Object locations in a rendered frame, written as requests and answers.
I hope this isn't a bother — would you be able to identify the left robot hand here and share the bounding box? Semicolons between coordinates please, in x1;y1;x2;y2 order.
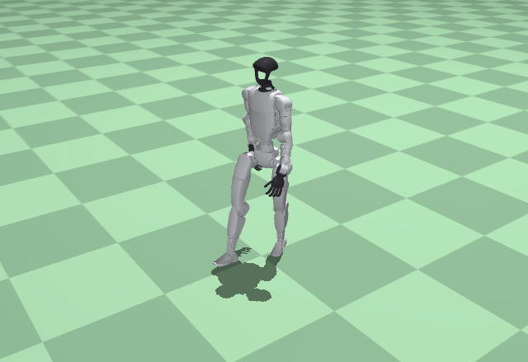
264;165;287;197

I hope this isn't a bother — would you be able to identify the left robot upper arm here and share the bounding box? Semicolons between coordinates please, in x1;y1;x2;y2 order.
275;95;292;143

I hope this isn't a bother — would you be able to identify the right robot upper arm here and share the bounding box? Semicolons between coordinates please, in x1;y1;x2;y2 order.
242;86;254;127

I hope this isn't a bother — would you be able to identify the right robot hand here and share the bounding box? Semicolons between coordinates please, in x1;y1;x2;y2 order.
248;143;262;171

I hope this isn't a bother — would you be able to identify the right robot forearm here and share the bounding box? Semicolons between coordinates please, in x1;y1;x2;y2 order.
245;125;258;149

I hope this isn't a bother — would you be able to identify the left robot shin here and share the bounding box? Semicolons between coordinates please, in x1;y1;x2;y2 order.
275;201;289;243

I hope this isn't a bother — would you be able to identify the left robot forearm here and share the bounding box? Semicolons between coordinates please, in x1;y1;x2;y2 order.
279;131;293;175

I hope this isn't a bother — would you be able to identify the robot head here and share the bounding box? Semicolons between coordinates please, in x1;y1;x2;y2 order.
252;57;278;92

